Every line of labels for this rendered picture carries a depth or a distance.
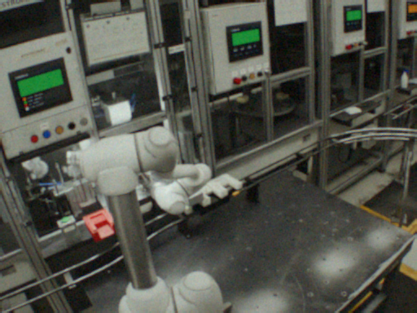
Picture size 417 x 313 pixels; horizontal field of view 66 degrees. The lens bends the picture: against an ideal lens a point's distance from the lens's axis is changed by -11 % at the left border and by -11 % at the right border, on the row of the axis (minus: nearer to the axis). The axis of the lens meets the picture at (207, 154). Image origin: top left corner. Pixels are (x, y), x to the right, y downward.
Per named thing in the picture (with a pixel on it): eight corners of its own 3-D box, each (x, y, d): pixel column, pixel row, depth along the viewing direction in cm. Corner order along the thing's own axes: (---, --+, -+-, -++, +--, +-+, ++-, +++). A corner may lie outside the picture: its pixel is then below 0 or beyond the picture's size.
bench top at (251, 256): (175, 434, 100) (173, 431, 98) (75, 271, 180) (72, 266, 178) (414, 241, 170) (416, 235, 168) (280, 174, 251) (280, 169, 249)
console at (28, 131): (7, 161, 140) (-24, 58, 120) (3, 143, 162) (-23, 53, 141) (94, 130, 160) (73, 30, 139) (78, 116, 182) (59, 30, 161)
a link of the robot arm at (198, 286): (228, 324, 133) (224, 288, 123) (183, 335, 130) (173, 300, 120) (218, 296, 147) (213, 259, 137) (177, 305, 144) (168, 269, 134)
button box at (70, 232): (68, 246, 158) (59, 227, 153) (63, 238, 164) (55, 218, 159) (82, 240, 162) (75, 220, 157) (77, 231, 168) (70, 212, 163)
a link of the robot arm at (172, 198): (160, 209, 175) (180, 192, 179) (175, 222, 163) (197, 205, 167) (149, 193, 169) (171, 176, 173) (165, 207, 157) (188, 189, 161)
